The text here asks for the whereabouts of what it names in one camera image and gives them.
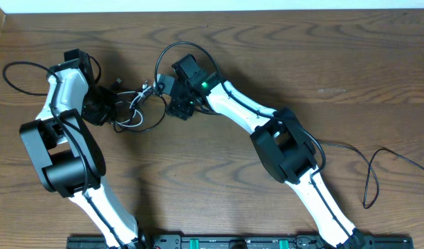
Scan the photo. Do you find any white cable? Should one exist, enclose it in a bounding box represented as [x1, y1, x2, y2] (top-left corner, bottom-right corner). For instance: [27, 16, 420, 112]
[115, 81, 154, 128]

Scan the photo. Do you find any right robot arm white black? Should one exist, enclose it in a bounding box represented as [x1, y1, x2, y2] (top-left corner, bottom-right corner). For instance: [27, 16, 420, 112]
[156, 54, 365, 248]

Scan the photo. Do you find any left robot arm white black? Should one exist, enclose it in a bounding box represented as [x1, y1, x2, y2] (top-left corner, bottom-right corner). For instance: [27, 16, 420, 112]
[19, 49, 151, 248]

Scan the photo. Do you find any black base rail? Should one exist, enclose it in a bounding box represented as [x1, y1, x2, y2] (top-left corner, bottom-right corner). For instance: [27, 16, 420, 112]
[66, 234, 415, 249]

